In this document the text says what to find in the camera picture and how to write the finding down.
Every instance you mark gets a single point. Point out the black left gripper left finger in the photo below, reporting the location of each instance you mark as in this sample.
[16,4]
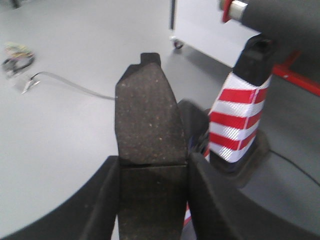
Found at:
[89,214]

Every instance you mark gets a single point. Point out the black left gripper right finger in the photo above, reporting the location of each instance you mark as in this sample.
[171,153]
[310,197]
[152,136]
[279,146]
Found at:
[219,211]

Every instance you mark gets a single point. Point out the brake pad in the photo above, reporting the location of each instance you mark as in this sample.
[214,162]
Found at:
[152,154]

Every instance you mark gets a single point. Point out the red white traffic cone right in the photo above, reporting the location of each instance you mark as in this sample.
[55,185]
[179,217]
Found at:
[236,147]

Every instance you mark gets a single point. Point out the white panel cart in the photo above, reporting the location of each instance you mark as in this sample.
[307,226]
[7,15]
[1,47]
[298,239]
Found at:
[198,24]

